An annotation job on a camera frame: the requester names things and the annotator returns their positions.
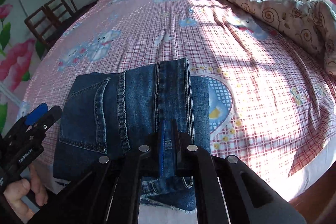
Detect blue denim jeans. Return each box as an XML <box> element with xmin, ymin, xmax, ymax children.
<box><xmin>53</xmin><ymin>59</ymin><xmax>210</xmax><ymax>211</ymax></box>

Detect person's left hand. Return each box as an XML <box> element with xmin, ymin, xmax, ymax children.
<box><xmin>4</xmin><ymin>164</ymin><xmax>49</xmax><ymax>223</ymax></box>

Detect white mattress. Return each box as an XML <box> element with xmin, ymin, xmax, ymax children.
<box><xmin>47</xmin><ymin>139</ymin><xmax>336</xmax><ymax>224</ymax></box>

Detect brown wooden chair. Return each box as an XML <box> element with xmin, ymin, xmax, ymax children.
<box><xmin>24</xmin><ymin>0</ymin><xmax>75</xmax><ymax>51</ymax></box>

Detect pink plaid cartoon bedsheet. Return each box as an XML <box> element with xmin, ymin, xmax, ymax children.
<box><xmin>15</xmin><ymin>0</ymin><xmax>336</xmax><ymax>224</ymax></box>

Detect floral swirl quilt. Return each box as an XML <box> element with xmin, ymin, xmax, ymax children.
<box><xmin>226</xmin><ymin>0</ymin><xmax>335</xmax><ymax>76</ymax></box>

